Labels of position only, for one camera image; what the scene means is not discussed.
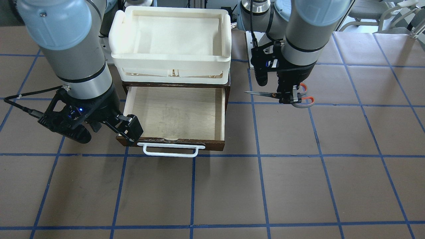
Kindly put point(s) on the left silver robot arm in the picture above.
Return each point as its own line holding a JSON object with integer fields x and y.
{"x": 287, "y": 38}

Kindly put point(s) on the grey chair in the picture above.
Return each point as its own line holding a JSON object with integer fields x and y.
{"x": 375, "y": 12}

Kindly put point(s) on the white foam tray box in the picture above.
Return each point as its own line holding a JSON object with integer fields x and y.
{"x": 171, "y": 45}

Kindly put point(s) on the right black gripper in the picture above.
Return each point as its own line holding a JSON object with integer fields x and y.
{"x": 105, "y": 104}

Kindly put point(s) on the wooden drawer with white handle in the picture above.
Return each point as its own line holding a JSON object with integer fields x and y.
{"x": 178, "y": 121}

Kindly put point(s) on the orange grey handled scissors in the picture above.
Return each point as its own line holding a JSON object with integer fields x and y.
{"x": 295, "y": 98}

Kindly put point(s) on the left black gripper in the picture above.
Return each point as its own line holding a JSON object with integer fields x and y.
{"x": 295, "y": 75}

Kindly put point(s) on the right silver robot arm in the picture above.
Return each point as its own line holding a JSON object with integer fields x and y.
{"x": 68, "y": 33}

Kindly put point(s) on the dark wooden drawer cabinet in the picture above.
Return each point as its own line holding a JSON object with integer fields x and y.
{"x": 226, "y": 87}

